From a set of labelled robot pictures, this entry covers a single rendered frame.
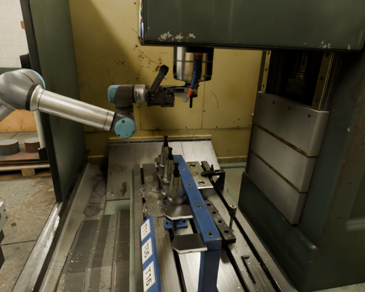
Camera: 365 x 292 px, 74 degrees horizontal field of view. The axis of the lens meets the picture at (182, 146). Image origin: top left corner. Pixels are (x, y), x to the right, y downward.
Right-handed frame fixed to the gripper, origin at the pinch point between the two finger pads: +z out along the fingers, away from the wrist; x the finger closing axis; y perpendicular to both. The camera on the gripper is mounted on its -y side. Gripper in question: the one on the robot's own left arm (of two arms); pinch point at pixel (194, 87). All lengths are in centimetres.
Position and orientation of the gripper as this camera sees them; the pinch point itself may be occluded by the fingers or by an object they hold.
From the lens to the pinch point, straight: 103.2
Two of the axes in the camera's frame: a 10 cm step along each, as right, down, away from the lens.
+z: 10.0, -0.1, -0.2
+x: -0.1, 3.7, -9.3
